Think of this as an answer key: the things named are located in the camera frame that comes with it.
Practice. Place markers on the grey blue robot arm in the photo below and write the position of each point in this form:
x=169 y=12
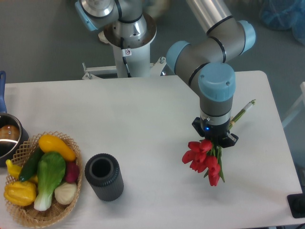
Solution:
x=203 y=67

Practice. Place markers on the small yellow gourd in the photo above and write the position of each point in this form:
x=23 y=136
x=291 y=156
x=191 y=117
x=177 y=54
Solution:
x=14 y=171

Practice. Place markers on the green bok choy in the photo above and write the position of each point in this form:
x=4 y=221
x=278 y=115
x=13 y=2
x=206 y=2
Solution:
x=51 y=170

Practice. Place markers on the red purple radish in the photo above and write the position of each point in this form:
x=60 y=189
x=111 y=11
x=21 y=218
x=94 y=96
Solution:
x=72 y=172

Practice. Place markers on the red tulip bouquet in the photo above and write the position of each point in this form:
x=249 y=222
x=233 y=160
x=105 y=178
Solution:
x=205 y=155

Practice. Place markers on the blue plastic bag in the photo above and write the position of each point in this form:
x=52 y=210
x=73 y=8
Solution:
x=284 y=15

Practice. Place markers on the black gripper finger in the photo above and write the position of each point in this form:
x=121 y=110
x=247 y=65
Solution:
x=228 y=140
x=197 y=126

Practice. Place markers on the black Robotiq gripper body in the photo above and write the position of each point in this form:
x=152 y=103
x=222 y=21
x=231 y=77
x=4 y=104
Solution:
x=214 y=132

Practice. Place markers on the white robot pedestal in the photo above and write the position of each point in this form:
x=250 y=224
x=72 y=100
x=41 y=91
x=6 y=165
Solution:
x=131 y=45

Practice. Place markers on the dark grey ribbed vase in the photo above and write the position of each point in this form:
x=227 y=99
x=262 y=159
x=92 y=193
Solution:
x=103 y=173

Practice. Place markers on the white garlic bulb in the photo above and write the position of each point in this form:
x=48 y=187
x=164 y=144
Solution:
x=64 y=194

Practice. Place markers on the steel pot blue handle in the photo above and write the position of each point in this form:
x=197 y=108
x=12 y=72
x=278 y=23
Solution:
x=12 y=133

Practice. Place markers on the woven wicker basket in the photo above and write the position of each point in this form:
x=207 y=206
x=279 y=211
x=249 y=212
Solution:
x=29 y=217

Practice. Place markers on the white frame right edge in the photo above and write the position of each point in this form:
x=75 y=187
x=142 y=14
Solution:
x=295 y=108

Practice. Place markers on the yellow bell pepper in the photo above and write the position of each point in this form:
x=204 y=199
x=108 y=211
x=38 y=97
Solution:
x=20 y=193

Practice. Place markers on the dark green cucumber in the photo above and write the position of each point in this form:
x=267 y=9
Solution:
x=30 y=167

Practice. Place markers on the black device table edge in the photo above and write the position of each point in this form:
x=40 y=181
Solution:
x=297 y=205

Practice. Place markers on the yellow squash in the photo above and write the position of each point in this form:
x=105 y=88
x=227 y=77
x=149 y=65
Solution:
x=50 y=143

